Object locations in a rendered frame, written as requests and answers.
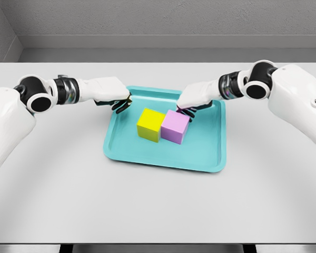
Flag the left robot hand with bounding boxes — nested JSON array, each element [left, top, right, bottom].
[[92, 76, 133, 114]]

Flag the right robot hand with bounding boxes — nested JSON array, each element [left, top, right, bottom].
[[175, 80, 214, 123]]

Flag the pink cube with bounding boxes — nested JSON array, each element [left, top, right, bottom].
[[160, 109, 191, 145]]

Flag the yellow cube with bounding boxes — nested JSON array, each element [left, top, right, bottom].
[[136, 108, 166, 143]]

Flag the teal tray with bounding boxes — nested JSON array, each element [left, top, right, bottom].
[[103, 85, 227, 173]]

